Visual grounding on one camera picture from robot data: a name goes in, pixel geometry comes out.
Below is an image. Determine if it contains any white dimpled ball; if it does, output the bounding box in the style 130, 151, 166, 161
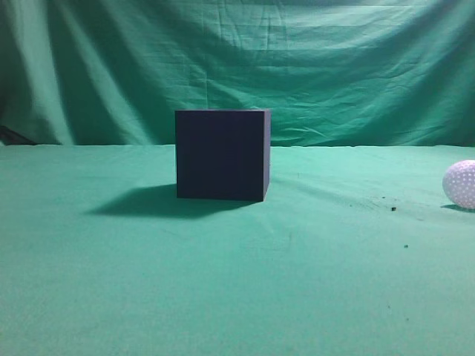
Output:
442, 160, 474, 209

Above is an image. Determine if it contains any dark blue cube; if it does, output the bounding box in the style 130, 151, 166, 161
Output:
174, 109, 272, 202

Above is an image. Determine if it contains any green cloth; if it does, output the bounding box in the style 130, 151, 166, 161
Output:
1, 1, 474, 355

